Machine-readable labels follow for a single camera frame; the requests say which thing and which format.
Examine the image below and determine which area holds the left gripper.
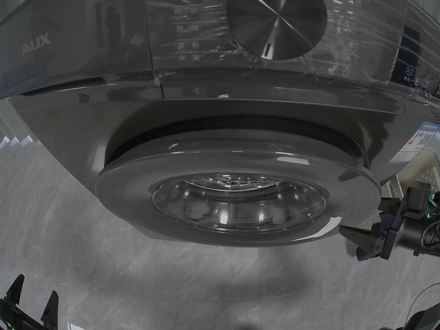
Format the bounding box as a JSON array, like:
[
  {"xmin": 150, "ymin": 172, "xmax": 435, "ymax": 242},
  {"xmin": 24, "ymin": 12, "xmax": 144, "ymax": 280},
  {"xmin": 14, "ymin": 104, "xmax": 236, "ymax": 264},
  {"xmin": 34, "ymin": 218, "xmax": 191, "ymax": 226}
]
[{"xmin": 0, "ymin": 274, "xmax": 66, "ymax": 330}]

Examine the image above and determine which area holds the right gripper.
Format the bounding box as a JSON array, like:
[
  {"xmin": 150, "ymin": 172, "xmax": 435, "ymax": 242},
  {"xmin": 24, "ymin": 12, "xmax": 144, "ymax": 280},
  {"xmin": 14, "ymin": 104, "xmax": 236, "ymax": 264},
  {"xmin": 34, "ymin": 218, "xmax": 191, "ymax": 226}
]
[{"xmin": 338, "ymin": 198, "xmax": 431, "ymax": 261}]

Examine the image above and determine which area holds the cream laundry basket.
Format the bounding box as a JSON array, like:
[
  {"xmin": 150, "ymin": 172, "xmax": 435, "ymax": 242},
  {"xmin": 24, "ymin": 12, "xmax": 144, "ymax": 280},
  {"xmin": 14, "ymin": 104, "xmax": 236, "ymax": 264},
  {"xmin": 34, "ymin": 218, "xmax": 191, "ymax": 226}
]
[{"xmin": 378, "ymin": 149, "xmax": 440, "ymax": 231}]

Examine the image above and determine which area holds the grey washing machine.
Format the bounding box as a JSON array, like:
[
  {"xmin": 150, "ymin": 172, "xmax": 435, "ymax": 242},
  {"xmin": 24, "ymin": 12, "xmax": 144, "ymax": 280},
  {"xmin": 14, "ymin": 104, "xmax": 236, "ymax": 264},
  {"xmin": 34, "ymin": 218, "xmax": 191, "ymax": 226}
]
[{"xmin": 0, "ymin": 0, "xmax": 440, "ymax": 248}]

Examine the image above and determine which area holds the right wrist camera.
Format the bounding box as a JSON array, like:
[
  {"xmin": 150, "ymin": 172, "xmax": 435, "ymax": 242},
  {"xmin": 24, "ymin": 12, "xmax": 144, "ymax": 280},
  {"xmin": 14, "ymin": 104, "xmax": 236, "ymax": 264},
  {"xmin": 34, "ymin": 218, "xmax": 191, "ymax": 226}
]
[{"xmin": 404, "ymin": 181, "xmax": 438, "ymax": 216}]

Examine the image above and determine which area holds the black cable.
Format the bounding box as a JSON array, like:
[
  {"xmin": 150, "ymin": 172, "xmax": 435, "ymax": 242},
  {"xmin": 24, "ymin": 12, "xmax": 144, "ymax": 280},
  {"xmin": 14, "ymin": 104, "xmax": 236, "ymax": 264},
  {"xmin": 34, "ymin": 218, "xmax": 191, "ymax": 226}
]
[{"xmin": 405, "ymin": 283, "xmax": 440, "ymax": 326}]

